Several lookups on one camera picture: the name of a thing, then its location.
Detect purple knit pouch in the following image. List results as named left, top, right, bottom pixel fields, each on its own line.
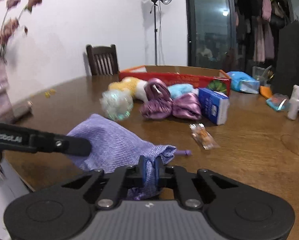
left=68, top=114, right=191, bottom=200

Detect clear snack packet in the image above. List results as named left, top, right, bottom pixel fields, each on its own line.
left=189, top=123, right=220, bottom=150

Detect purple satin scrunchie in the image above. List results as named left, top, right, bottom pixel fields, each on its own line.
left=140, top=78, right=172, bottom=120
left=172, top=93, right=202, bottom=121

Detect iridescent mesh ball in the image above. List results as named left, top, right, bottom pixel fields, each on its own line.
left=100, top=89, right=134, bottom=121

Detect yellow plush toy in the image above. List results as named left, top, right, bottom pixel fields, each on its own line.
left=108, top=77, right=148, bottom=102

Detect blue fluffy plush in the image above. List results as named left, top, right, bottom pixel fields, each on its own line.
left=168, top=83, right=195, bottom=100

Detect blue white carton box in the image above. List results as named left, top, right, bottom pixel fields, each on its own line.
left=198, top=88, right=230, bottom=125

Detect yellow crumbs on table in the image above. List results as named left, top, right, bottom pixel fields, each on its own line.
left=44, top=89, right=56, bottom=98

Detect red cardboard box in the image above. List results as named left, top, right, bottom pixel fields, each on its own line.
left=118, top=65, right=231, bottom=96

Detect dark wooden chair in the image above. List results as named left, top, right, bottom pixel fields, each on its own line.
left=86, top=44, right=118, bottom=76

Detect blue tissue pack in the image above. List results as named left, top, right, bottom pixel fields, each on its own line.
left=227, top=71, right=260, bottom=94

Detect orange paper piece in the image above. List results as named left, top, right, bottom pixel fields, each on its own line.
left=259, top=86, right=273, bottom=99

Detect small blue packet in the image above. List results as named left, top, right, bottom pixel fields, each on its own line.
left=266, top=94, right=289, bottom=112

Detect clear glass cup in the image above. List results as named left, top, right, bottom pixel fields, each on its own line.
left=252, top=66, right=274, bottom=86

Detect white spray bottle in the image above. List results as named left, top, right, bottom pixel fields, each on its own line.
left=287, top=85, right=299, bottom=120

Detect black paper bag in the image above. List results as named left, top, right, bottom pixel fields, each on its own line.
left=271, top=21, right=299, bottom=96

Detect hanging clothes rack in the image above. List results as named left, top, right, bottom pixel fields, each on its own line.
left=234, top=0, right=290, bottom=63

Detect black sliding door frame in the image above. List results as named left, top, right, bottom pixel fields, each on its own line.
left=184, top=0, right=299, bottom=68

